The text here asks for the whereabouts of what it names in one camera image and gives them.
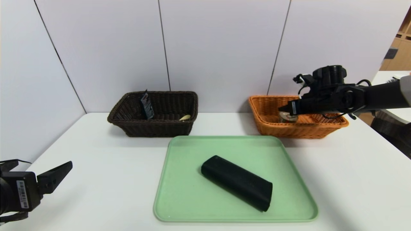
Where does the dark brown wicker basket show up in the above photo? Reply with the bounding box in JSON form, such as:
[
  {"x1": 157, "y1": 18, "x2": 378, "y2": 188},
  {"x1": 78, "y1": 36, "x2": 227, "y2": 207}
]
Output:
[{"x1": 108, "y1": 91, "x2": 198, "y2": 138}]

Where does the orange wicker basket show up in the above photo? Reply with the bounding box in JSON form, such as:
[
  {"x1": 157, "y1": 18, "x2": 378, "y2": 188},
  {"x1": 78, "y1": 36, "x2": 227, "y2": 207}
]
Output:
[{"x1": 248, "y1": 95, "x2": 349, "y2": 139}]

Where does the black rectangular soft case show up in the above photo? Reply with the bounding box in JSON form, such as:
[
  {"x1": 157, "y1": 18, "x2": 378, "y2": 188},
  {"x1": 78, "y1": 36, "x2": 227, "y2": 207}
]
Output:
[{"x1": 201, "y1": 156, "x2": 273, "y2": 212}]

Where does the white side table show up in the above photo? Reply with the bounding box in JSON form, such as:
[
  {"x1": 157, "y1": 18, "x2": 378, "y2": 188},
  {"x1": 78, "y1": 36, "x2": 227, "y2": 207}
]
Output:
[{"x1": 371, "y1": 71, "x2": 411, "y2": 124}]

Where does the dark woven bin under table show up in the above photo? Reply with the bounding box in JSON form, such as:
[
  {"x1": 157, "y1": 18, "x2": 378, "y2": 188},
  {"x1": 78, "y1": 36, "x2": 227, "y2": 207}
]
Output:
[{"x1": 371, "y1": 111, "x2": 411, "y2": 159}]

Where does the small tin can with pull-tab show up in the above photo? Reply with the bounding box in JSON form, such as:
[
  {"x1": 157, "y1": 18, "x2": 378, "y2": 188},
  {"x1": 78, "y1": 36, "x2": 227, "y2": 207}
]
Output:
[{"x1": 279, "y1": 112, "x2": 299, "y2": 123}]

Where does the dark cone-shaped squeeze tube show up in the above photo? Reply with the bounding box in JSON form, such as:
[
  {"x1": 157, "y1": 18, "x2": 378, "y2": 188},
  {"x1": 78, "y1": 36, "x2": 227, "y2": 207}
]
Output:
[{"x1": 140, "y1": 90, "x2": 155, "y2": 120}]

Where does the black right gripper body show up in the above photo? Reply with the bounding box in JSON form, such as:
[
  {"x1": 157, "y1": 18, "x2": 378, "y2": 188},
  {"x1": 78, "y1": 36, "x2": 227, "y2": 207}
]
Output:
[{"x1": 289, "y1": 97, "x2": 317, "y2": 116}]

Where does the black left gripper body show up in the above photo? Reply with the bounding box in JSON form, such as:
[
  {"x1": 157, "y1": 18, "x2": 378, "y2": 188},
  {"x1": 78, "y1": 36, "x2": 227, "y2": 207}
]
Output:
[{"x1": 0, "y1": 171, "x2": 41, "y2": 215}]

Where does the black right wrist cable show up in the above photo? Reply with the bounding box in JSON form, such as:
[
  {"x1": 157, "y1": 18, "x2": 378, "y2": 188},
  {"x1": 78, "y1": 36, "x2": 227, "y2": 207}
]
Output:
[{"x1": 297, "y1": 79, "x2": 373, "y2": 121}]

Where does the light wooden shelf unit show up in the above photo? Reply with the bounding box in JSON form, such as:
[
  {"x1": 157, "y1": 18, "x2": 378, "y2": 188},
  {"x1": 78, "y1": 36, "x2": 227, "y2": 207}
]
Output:
[{"x1": 378, "y1": 4, "x2": 411, "y2": 72}]

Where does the light green plastic tray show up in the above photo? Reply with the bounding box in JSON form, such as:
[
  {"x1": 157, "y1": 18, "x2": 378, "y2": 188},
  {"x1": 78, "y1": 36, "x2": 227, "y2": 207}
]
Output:
[{"x1": 153, "y1": 135, "x2": 319, "y2": 223}]

